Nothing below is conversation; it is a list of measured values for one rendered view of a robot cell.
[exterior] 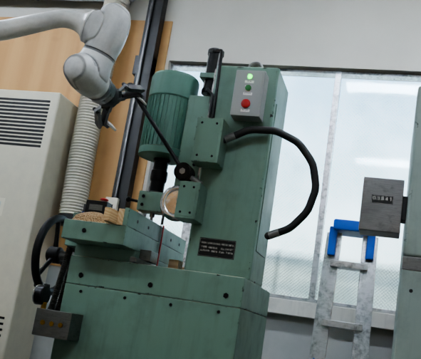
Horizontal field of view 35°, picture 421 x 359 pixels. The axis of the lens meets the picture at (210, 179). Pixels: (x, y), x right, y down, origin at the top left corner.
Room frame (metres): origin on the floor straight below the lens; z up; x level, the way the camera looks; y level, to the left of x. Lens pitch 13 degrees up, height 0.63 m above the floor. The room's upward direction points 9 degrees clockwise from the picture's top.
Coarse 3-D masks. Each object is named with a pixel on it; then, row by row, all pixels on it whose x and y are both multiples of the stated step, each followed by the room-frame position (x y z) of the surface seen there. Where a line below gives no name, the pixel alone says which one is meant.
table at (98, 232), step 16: (64, 224) 2.06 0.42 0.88; (80, 224) 2.05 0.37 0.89; (96, 224) 2.03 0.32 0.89; (112, 224) 2.02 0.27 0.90; (80, 240) 2.06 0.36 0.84; (96, 240) 2.03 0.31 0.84; (112, 240) 2.02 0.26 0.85; (128, 240) 2.04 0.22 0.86; (144, 240) 2.16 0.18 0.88; (160, 256) 2.33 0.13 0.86; (176, 256) 2.49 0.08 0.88
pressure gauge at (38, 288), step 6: (36, 288) 2.10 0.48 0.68; (42, 288) 2.10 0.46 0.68; (48, 288) 2.13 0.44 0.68; (36, 294) 2.10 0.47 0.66; (42, 294) 2.10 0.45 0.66; (48, 294) 2.14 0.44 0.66; (36, 300) 2.10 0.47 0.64; (42, 300) 2.11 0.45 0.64; (48, 300) 2.15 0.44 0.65; (42, 306) 2.12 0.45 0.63
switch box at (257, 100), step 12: (240, 72) 2.07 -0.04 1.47; (252, 72) 2.06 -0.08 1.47; (264, 72) 2.05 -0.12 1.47; (240, 84) 2.07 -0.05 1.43; (252, 84) 2.05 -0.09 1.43; (264, 84) 2.05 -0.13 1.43; (240, 96) 2.06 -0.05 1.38; (252, 96) 2.05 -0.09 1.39; (264, 96) 2.07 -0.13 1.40; (240, 108) 2.06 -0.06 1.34; (252, 108) 2.05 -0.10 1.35; (240, 120) 2.12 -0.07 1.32; (252, 120) 2.10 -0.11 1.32
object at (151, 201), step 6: (144, 192) 2.29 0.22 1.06; (150, 192) 2.28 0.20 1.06; (156, 192) 2.28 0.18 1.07; (162, 192) 2.27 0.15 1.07; (138, 198) 2.30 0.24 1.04; (144, 198) 2.29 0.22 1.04; (150, 198) 2.28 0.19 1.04; (156, 198) 2.28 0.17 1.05; (138, 204) 2.29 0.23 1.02; (144, 204) 2.29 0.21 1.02; (150, 204) 2.28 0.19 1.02; (156, 204) 2.27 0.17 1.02; (138, 210) 2.31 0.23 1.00; (144, 210) 2.29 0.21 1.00; (150, 210) 2.28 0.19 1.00; (156, 210) 2.27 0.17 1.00; (150, 216) 2.31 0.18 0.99
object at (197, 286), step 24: (72, 264) 2.15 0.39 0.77; (96, 264) 2.12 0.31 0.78; (120, 264) 2.10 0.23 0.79; (144, 264) 2.08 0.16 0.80; (120, 288) 2.10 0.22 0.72; (144, 288) 2.07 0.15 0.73; (168, 288) 2.05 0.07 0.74; (192, 288) 2.03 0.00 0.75; (216, 288) 2.01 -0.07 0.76; (240, 288) 1.99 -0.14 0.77; (264, 312) 2.35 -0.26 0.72
